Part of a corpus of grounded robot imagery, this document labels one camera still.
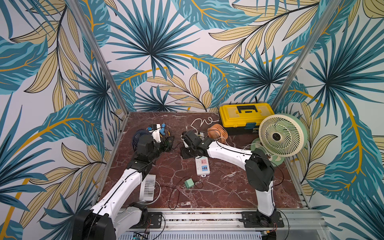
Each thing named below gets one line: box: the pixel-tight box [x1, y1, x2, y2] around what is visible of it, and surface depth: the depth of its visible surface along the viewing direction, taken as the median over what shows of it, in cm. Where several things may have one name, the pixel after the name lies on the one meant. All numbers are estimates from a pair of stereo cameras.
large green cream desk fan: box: [250, 113, 308, 168], surface depth 78 cm
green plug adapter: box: [184, 178, 195, 189], surface depth 85 cm
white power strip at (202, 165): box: [195, 155, 210, 177], surface depth 90 cm
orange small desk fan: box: [207, 123, 229, 145], surface depth 95 cm
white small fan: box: [139, 174, 156, 202], surface depth 73 cm
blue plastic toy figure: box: [159, 122, 166, 136], surface depth 111 cm
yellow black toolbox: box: [219, 102, 275, 136], surface depth 99 cm
